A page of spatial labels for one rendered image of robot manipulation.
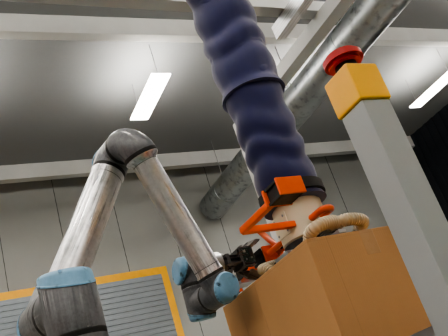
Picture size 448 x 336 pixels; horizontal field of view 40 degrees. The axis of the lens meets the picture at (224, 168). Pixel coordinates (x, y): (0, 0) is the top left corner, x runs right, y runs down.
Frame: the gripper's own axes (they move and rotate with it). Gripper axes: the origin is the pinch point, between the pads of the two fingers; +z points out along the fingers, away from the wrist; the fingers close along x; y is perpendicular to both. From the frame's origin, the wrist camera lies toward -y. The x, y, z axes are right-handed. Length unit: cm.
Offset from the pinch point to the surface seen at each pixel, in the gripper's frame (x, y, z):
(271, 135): 30.9, 35.5, -5.7
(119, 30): 489, -437, 190
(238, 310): -17.5, 5.5, -20.3
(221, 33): 76, 33, -9
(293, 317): -29, 36, -22
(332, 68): -6, 119, -55
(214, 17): 83, 34, -10
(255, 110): 42, 34, -7
